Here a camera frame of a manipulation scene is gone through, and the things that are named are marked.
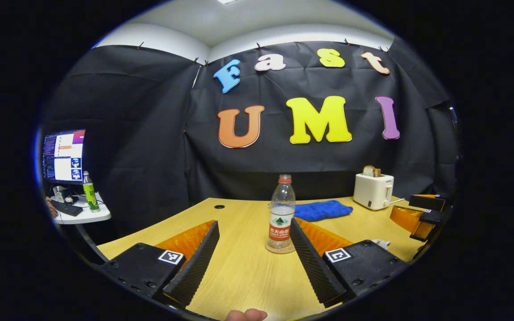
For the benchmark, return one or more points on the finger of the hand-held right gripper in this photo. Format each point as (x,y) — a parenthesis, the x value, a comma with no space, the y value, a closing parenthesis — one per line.
(433,217)
(426,203)

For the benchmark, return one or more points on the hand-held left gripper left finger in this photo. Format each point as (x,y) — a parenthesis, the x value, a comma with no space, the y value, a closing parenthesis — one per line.
(196,263)

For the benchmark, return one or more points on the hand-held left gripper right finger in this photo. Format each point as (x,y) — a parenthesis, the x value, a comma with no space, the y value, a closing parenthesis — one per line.
(312,263)

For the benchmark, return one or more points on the round wooden coaster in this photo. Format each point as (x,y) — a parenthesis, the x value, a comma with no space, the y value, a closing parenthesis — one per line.
(280,250)

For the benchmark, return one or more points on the white ceramic teacup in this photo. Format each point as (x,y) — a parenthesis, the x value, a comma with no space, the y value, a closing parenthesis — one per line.
(381,243)

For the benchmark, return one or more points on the clear plastic water bottle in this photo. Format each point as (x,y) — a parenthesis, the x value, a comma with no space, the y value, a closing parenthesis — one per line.
(281,209)

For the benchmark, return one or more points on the green drink bottle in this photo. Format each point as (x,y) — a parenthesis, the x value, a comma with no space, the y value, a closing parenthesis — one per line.
(90,196)

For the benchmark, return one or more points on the blue folded towel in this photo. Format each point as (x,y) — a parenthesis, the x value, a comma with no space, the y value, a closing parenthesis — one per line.
(324,210)

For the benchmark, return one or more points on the white toaster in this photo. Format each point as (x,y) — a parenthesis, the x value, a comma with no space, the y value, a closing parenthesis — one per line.
(372,191)

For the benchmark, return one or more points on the toasted bread slice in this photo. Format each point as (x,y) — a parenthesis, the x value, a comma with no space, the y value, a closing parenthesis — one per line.
(370,171)

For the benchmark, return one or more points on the black backdrop cloth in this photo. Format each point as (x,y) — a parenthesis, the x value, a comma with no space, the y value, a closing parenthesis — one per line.
(150,156)

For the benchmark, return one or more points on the white side table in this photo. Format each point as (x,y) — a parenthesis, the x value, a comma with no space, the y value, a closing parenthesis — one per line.
(89,215)

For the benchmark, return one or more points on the black computer keyboard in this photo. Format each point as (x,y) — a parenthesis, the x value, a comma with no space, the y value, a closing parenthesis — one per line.
(67,208)

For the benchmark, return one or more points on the computer monitor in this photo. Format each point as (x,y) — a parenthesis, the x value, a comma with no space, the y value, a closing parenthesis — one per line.
(64,156)

